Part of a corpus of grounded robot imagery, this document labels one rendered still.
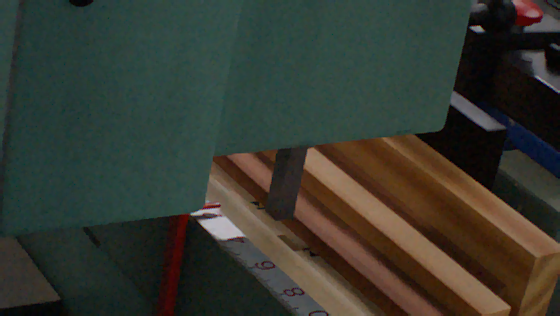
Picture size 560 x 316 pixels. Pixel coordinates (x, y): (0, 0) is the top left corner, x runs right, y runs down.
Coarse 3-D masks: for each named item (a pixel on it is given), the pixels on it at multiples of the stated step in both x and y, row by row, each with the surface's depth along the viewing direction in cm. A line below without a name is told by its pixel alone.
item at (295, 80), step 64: (256, 0) 45; (320, 0) 46; (384, 0) 48; (448, 0) 50; (256, 64) 46; (320, 64) 48; (384, 64) 49; (448, 64) 51; (256, 128) 47; (320, 128) 49; (384, 128) 51
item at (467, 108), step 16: (448, 112) 58; (464, 112) 57; (480, 112) 58; (448, 128) 58; (464, 128) 57; (480, 128) 56; (496, 128) 56; (432, 144) 59; (448, 144) 58; (464, 144) 57; (480, 144) 56; (496, 144) 57; (512, 144) 64; (464, 160) 57; (480, 160) 56; (496, 160) 57; (480, 176) 57
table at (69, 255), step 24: (24, 240) 68; (48, 240) 65; (72, 240) 62; (96, 240) 60; (48, 264) 65; (72, 264) 63; (96, 264) 60; (72, 288) 63; (96, 288) 60; (120, 288) 58; (72, 312) 63; (96, 312) 61; (120, 312) 59; (144, 312) 57
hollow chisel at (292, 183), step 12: (276, 156) 54; (288, 156) 53; (300, 156) 53; (276, 168) 54; (288, 168) 53; (300, 168) 54; (276, 180) 54; (288, 180) 54; (300, 180) 54; (276, 192) 54; (288, 192) 54; (276, 204) 54; (288, 204) 54; (276, 216) 54; (288, 216) 55
